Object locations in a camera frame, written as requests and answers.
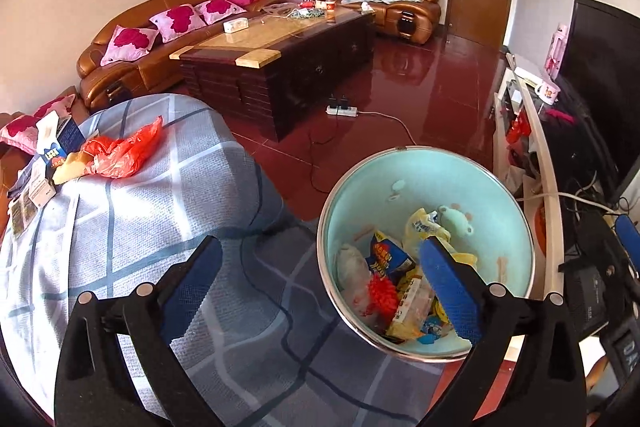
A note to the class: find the white TV stand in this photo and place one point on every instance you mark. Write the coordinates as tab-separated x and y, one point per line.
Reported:
522	162

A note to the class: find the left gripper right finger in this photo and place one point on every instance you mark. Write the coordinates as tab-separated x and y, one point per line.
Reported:
458	288

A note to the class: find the white power strip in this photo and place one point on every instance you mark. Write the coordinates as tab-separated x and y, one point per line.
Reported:
339	111

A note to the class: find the dark wood coffee table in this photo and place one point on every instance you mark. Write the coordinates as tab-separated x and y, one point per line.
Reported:
273	72

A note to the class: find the pink cushion right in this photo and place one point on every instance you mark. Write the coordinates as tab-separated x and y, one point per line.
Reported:
213	11

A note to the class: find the red plastic bag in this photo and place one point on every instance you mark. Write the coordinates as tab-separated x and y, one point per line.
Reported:
122	158

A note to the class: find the black television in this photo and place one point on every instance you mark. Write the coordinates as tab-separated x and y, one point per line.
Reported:
600	74

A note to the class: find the red foam net sleeve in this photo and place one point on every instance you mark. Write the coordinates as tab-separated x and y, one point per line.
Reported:
383	299

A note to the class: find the clear yellow-black sachet pack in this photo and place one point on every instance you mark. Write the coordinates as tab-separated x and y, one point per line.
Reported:
22	211

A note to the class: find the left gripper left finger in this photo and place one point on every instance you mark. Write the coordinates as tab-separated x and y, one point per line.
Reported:
184	286

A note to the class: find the pink cushion middle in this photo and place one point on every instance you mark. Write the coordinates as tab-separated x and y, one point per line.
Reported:
176	22

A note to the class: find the pink cushion on near sofa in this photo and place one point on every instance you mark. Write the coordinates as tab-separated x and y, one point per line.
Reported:
22	132

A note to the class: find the yellow sponge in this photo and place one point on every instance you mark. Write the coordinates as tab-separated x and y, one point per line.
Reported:
75	166

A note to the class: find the orange-lid jar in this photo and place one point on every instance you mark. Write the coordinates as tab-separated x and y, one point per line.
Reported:
330	11

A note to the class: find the pink cushion left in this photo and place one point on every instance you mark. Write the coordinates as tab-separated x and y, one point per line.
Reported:
129	45

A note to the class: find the blue plaid tablecloth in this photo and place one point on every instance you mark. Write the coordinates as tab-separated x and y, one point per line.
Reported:
266	347

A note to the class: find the long brown leather sofa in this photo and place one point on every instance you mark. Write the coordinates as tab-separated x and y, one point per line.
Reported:
101	87

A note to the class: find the white tissue box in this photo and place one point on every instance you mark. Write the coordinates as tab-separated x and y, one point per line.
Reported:
238	24

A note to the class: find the red blue snack wrapper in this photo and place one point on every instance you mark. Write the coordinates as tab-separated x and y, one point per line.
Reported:
387	259

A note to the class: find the yellow plastic bag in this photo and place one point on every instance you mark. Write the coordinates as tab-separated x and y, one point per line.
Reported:
421	226

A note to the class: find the white medicine box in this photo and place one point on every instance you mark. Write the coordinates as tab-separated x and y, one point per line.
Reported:
40	188

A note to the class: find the blue LOOK snack box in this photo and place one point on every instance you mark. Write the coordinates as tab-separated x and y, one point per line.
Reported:
58	137

